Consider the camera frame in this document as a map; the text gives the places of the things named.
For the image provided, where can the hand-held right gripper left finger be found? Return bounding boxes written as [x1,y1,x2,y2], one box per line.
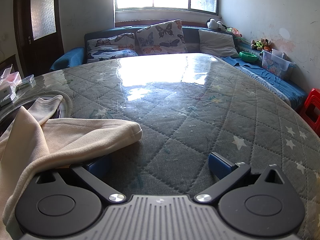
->
[35,155,126,203]

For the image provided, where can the dark wooden glass door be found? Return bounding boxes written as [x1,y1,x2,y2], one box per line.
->
[14,0,64,77]

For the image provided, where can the cream garment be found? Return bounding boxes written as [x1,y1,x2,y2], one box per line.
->
[0,95,143,233]

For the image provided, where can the pink green plush toy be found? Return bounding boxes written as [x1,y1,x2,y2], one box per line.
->
[226,27,243,38]

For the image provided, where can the clear plastic storage box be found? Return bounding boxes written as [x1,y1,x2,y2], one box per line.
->
[261,49,295,80]

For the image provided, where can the green brown plush toys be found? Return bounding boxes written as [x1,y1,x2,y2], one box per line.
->
[251,38,273,52]

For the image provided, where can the small clear plastic box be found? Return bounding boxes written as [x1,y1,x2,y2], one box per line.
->
[271,49,287,60]

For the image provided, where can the green plastic basin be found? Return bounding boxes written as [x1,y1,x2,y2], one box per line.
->
[239,51,259,62]

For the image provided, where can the panda plush toy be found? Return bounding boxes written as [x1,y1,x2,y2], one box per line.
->
[206,18,227,32]

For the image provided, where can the pink tissue pack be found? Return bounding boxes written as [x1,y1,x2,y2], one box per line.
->
[0,65,20,93]

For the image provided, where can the large white tissue package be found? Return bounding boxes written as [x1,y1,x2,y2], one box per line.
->
[0,87,17,107]

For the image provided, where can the square butterfly print pillow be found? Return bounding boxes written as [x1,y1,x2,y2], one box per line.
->
[136,19,188,55]

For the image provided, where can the blue sofa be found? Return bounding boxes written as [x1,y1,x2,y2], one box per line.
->
[49,26,308,112]

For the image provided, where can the grey quilted star tablecloth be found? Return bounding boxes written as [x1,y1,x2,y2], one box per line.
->
[0,52,320,230]

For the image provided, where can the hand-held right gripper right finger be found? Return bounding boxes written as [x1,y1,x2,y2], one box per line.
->
[194,152,293,203]

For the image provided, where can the grey pillow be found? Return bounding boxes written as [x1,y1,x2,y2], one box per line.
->
[198,29,240,58]

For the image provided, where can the red plastic stool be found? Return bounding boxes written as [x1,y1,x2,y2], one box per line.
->
[299,88,320,130]

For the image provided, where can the flat butterfly print pillow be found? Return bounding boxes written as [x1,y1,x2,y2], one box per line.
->
[86,33,138,63]

